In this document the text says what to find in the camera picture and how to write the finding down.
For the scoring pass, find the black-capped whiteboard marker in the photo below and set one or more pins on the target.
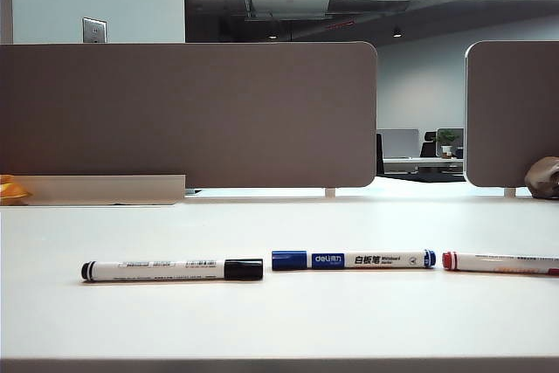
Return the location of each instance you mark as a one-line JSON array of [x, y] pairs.
[[166, 270]]

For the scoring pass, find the black office chair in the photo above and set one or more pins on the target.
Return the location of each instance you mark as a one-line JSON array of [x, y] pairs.
[[429, 145]]

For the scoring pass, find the red-capped whiteboard marker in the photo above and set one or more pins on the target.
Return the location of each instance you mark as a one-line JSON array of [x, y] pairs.
[[489, 261]]

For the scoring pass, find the orange crumpled object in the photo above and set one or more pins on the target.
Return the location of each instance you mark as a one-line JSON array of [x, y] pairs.
[[11, 189]]

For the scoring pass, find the white background desk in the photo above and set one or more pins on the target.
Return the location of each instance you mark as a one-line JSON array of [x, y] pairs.
[[419, 164]]

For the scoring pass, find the wide brown desk partition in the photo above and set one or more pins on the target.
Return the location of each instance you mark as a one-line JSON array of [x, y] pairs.
[[196, 115]]

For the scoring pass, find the small potted green plant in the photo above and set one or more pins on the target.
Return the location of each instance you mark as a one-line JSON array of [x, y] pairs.
[[446, 141]]

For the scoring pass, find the brown crumpled object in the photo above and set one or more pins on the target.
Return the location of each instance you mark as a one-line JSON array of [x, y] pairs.
[[541, 178]]

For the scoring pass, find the narrow brown desk partition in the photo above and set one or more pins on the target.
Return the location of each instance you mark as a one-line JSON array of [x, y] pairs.
[[511, 115]]

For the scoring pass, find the blue-capped whiteboard marker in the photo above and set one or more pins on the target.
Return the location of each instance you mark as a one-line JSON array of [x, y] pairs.
[[375, 260]]

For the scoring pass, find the grey background desk screen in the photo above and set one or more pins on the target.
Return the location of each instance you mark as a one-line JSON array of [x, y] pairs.
[[398, 143]]

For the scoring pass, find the black ceiling spot lamp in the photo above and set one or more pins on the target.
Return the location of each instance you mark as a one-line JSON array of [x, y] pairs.
[[397, 33]]

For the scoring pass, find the metal wall plate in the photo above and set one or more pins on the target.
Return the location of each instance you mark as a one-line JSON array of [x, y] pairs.
[[94, 30]]

